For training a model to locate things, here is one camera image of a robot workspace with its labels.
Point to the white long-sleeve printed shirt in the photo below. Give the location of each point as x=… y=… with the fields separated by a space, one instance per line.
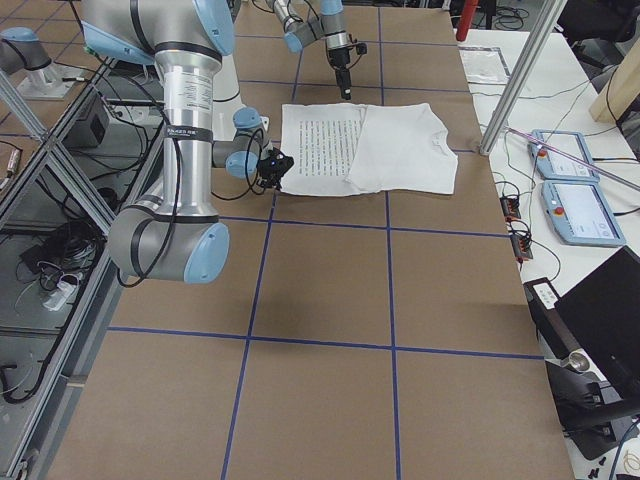
x=352 y=149

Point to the blue teach pendant near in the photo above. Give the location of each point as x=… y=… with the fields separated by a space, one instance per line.
x=580 y=214

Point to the red cylinder object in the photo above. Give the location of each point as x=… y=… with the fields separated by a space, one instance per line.
x=466 y=19

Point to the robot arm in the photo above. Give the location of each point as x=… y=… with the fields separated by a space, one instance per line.
x=327 y=24
x=172 y=231

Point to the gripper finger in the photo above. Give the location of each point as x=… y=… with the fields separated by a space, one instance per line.
x=343 y=81

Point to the black laptop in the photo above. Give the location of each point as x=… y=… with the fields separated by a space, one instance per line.
x=602 y=313

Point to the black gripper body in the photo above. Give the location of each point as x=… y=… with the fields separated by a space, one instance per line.
x=278 y=172
x=338 y=60

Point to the clear plastic sheet bag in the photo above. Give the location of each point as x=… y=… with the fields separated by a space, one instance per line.
x=484 y=65

